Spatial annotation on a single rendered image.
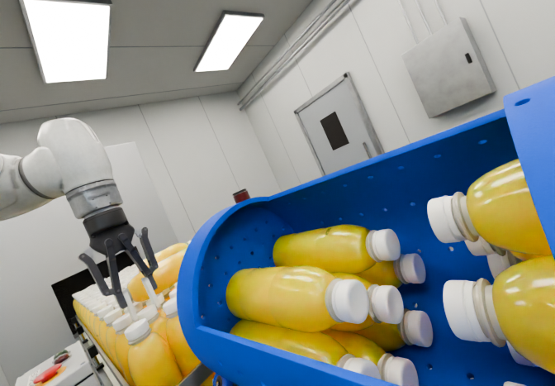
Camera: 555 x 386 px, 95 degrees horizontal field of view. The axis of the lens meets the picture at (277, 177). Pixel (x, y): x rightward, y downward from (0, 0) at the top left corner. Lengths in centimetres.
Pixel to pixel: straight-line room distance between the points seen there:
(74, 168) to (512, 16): 350
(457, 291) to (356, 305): 9
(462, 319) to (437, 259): 22
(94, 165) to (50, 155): 7
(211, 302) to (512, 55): 340
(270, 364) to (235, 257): 24
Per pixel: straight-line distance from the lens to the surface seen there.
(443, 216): 25
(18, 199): 71
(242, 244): 48
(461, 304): 23
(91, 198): 63
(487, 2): 359
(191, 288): 38
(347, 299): 27
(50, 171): 66
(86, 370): 60
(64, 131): 67
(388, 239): 36
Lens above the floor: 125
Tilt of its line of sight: level
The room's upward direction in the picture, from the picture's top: 24 degrees counter-clockwise
